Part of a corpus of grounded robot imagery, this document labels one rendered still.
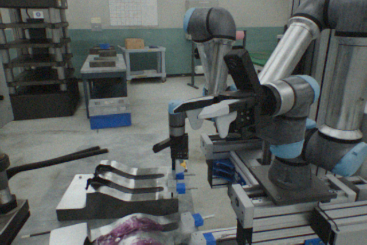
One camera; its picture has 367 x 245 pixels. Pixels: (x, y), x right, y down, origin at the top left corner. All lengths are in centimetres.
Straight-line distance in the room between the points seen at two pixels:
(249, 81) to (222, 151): 97
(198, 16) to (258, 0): 716
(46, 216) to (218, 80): 93
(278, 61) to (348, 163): 35
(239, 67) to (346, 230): 74
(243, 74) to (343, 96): 41
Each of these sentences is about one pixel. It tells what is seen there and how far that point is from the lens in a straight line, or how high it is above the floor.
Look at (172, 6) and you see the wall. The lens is 756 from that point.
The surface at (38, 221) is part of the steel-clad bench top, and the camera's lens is 138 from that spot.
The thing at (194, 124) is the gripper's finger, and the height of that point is 141.
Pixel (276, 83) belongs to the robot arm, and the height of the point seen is 147.
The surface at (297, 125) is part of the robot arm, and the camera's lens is 68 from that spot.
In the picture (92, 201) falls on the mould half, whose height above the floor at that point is 89.
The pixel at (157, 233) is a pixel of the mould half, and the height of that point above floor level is 87.
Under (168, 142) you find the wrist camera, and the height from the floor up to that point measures 107.
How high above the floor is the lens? 161
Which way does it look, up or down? 19 degrees down
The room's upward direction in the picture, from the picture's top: straight up
